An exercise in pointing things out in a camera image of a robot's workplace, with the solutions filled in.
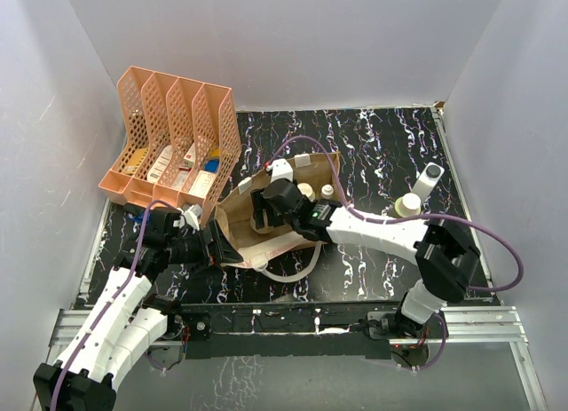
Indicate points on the brown canvas tote bag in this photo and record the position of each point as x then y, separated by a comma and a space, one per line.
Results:
233, 214

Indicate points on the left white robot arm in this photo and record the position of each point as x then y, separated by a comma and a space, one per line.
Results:
127, 318

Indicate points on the white bottle with black cap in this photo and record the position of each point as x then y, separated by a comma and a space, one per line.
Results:
427, 180

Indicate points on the white red box in organizer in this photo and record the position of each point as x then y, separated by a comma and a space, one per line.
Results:
189, 159

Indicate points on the small clear bottle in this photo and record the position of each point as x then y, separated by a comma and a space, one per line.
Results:
327, 192

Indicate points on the pink plastic file organizer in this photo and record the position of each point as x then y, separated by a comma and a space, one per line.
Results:
161, 109

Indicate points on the blue yellow item in organizer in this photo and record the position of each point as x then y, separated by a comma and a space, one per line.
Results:
213, 161

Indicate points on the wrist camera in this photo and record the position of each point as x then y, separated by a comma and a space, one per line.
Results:
191, 215
280, 169

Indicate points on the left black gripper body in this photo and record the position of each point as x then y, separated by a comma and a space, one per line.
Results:
191, 249

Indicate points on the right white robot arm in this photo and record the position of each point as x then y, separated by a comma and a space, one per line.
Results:
444, 254

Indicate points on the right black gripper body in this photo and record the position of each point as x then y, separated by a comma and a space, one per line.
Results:
294, 223

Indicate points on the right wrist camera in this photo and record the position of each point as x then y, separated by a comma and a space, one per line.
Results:
280, 169

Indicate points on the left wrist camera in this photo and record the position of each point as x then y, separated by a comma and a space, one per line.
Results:
191, 215

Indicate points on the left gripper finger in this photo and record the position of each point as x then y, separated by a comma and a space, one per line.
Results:
202, 268
220, 249

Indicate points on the black front rail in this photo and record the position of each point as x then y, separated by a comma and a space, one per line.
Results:
282, 329

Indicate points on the green bottle with beige cap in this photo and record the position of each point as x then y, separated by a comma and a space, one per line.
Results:
307, 191

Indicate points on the blue white small box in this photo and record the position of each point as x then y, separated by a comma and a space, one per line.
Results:
134, 212

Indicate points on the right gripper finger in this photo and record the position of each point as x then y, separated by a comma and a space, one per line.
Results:
257, 207
281, 210

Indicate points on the yellow box in organizer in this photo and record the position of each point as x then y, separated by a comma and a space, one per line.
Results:
135, 161

